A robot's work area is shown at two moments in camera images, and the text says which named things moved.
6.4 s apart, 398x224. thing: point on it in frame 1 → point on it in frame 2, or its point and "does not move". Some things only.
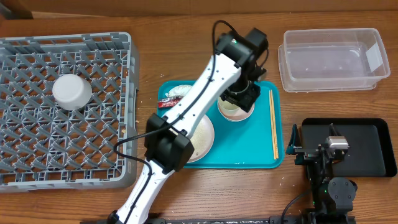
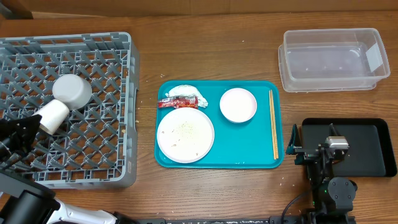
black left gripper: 248,99 → 18,130
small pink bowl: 232,112 does not move
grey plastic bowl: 71,92 does not move
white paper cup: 226,106 → 54,114
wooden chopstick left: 272,127 does not move
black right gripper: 310,150 does not move
